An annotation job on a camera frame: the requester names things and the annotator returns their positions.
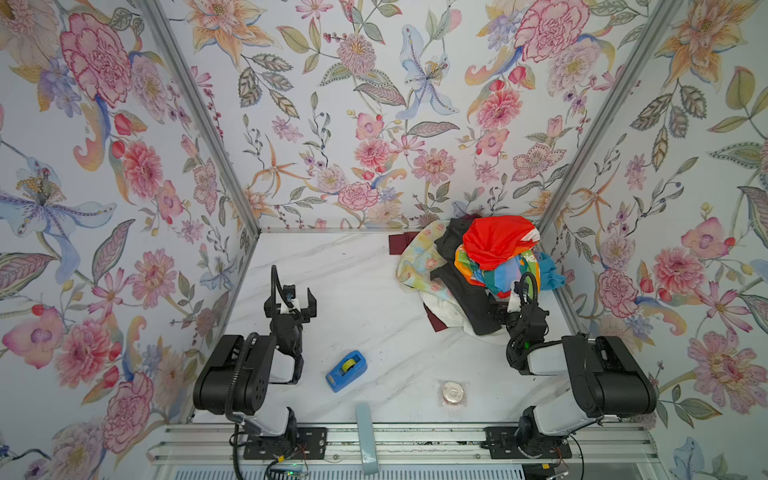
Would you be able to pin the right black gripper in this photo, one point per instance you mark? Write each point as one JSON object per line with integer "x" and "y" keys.
{"x": 502, "y": 311}

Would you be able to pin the pastel floral cloth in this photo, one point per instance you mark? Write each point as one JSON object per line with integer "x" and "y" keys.
{"x": 414, "y": 269}

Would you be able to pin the white cloth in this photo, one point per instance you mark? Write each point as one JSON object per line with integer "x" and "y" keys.
{"x": 456, "y": 318}

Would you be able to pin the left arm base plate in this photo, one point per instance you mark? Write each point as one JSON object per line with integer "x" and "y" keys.
{"x": 308, "y": 443}

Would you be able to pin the maroon cloth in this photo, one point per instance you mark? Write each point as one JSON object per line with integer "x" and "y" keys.
{"x": 398, "y": 243}

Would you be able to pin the red cloth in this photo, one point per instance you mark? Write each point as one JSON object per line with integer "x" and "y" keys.
{"x": 492, "y": 241}

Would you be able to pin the pale green handle bar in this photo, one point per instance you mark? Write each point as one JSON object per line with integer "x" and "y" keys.
{"x": 366, "y": 440}

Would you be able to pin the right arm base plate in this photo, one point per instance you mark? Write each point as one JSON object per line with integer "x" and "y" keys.
{"x": 510, "y": 442}

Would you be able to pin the rainbow coloured cloth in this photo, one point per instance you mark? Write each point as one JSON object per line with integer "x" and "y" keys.
{"x": 501, "y": 280}

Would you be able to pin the aluminium front rail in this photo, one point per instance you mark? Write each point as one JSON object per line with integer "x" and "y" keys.
{"x": 427, "y": 443}

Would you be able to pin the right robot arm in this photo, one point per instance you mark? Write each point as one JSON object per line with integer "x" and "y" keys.
{"x": 603, "y": 377}

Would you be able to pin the teal blue cloth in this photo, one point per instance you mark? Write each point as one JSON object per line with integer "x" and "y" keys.
{"x": 550, "y": 278}

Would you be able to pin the blue tape dispenser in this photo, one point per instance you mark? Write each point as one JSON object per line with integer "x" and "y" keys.
{"x": 348, "y": 370}

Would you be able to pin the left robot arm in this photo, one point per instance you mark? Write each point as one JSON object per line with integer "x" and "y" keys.
{"x": 234, "y": 381}

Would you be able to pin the black cloth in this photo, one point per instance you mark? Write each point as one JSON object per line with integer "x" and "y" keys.
{"x": 480, "y": 311}

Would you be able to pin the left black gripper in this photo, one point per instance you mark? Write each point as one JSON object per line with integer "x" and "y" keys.
{"x": 303, "y": 314}

